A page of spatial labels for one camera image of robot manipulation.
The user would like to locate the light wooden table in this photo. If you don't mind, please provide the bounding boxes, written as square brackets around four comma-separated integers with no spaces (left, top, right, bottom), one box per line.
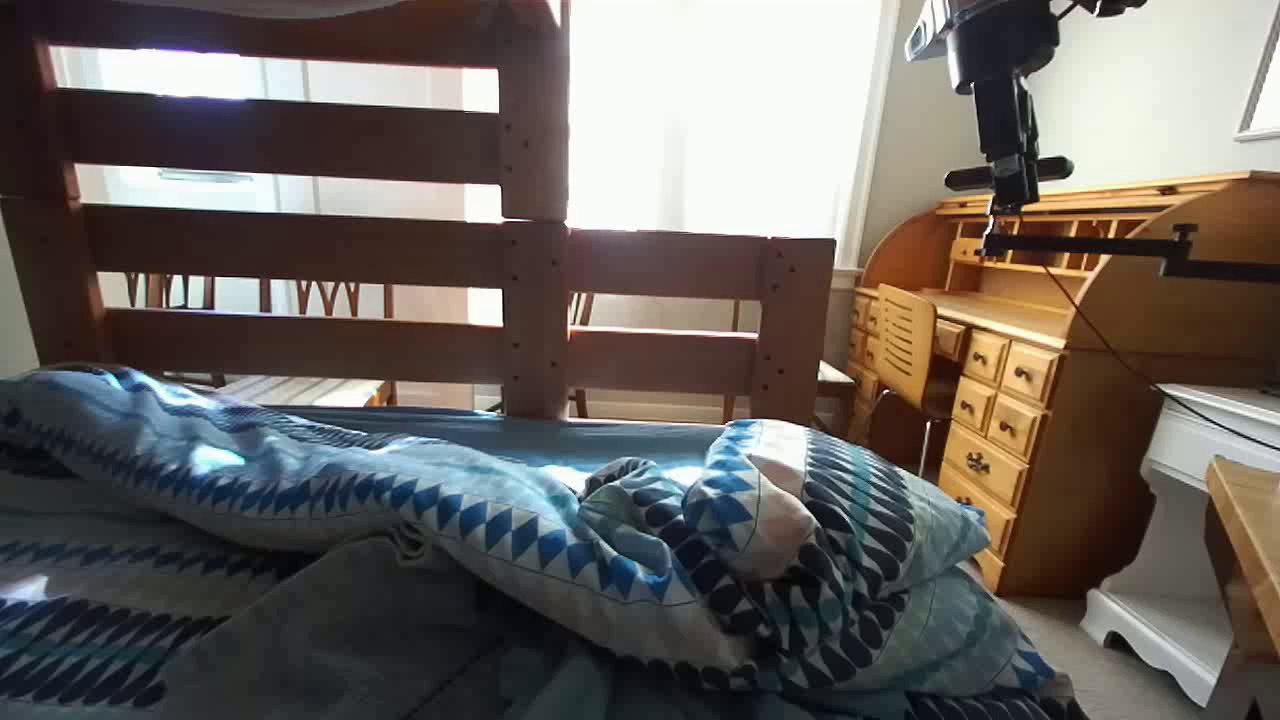
[1206,453,1280,720]

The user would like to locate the wooden roll-top desk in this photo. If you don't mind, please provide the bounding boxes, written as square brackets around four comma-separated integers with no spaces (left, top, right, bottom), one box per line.
[849,167,1280,600]

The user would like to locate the wooden slatted chair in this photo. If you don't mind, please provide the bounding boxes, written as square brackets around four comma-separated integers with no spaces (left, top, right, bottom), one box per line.
[867,278,945,472]

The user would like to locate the thin black cable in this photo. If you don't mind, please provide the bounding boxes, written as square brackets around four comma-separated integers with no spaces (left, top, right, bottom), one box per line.
[1036,261,1280,457]

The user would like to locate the black horizontal bar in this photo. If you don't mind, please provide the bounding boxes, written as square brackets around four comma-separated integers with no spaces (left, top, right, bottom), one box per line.
[945,153,1079,197]

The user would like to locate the blue patterned blanket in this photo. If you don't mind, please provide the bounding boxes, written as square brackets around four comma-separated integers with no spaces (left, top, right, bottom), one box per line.
[0,363,1088,720]

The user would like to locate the white picture frame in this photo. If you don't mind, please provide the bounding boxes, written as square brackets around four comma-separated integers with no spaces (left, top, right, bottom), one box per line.
[1234,25,1280,147]

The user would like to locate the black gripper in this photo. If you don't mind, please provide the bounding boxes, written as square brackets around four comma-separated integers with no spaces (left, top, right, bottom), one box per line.
[947,0,1063,216]

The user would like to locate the grey cloth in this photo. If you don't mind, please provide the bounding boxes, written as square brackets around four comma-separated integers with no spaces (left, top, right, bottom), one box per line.
[158,527,566,720]

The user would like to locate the white side table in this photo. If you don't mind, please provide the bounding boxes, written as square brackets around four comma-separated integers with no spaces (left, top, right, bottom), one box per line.
[1077,379,1280,713]

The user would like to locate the wooden bunk bed frame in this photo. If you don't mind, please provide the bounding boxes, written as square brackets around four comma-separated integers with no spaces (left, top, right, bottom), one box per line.
[0,0,841,428]

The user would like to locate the teal bed sheet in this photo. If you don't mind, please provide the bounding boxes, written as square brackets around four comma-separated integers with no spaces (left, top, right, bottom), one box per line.
[301,404,744,491]

